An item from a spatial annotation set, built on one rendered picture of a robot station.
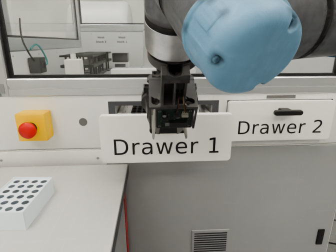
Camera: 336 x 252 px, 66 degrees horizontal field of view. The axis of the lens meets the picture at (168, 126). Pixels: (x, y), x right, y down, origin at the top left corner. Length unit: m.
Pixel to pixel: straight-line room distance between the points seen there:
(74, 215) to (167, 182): 0.32
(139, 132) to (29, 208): 0.25
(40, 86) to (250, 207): 0.69
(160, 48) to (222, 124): 0.30
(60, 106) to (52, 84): 0.06
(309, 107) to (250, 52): 0.61
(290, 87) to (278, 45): 0.57
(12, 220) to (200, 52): 0.45
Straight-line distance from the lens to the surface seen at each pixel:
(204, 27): 0.19
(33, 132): 0.69
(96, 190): 0.62
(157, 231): 0.87
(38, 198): 0.58
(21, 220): 0.54
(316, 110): 0.80
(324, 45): 0.28
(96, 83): 0.69
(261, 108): 0.73
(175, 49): 0.32
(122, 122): 0.56
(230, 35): 0.18
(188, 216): 0.85
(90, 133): 0.73
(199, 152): 0.59
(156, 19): 0.31
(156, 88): 0.39
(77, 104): 0.72
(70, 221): 0.54
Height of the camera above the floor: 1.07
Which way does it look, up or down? 18 degrees down
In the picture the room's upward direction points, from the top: straight up
